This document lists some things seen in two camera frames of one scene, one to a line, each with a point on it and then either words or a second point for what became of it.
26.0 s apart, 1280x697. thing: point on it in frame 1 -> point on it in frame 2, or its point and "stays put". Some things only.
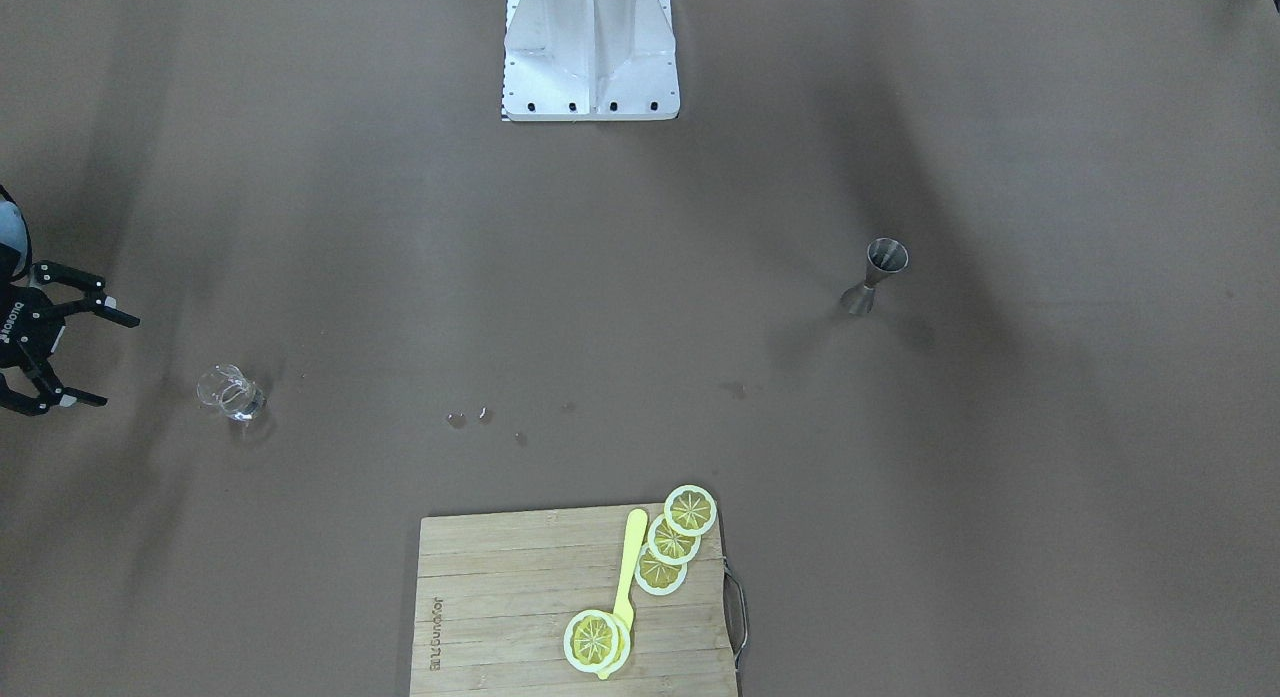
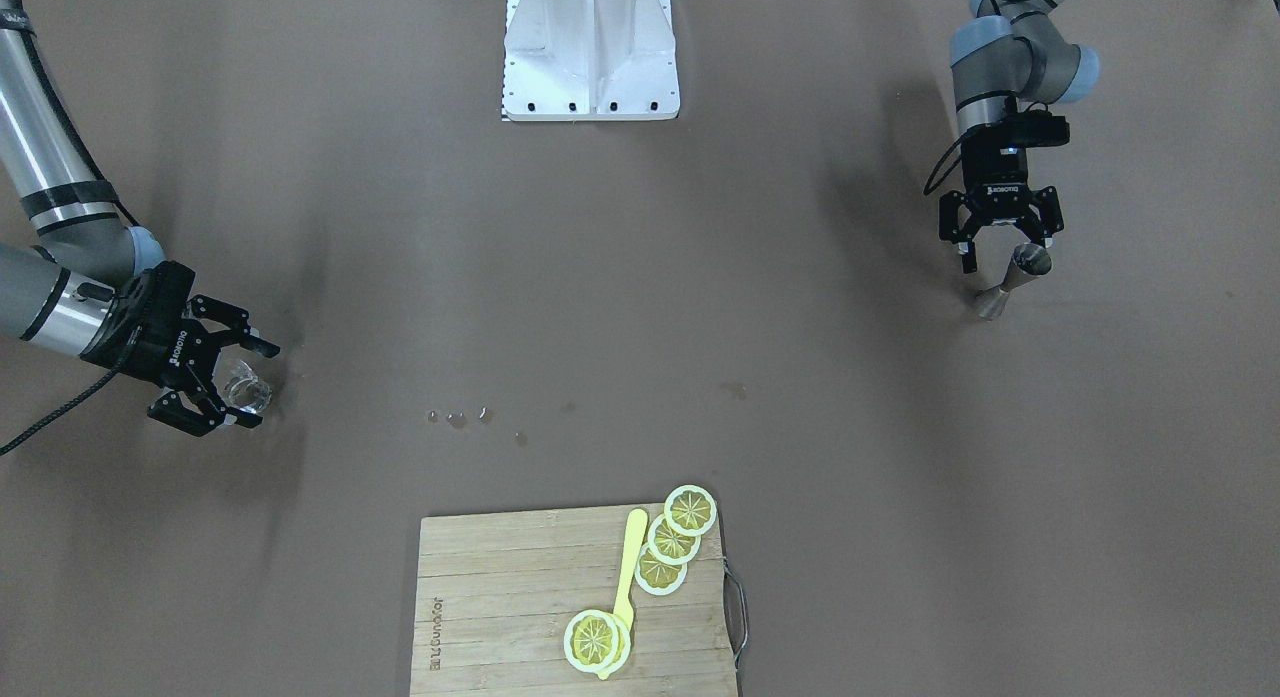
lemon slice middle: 669,545 stays put
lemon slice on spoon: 595,641 stays put
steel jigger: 884,256 -> 1029,260
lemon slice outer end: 690,510 stays put
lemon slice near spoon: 656,576 stays put
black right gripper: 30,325 -> 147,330
